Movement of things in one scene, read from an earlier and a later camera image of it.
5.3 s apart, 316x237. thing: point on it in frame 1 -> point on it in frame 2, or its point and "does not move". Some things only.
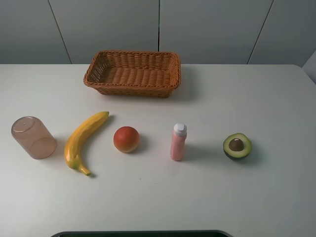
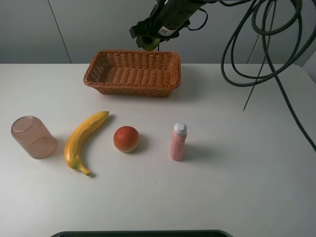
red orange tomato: (126, 139) does not move
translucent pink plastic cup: (34, 137) does not move
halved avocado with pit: (237, 145) -> (151, 46)
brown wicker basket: (134, 73) does not move
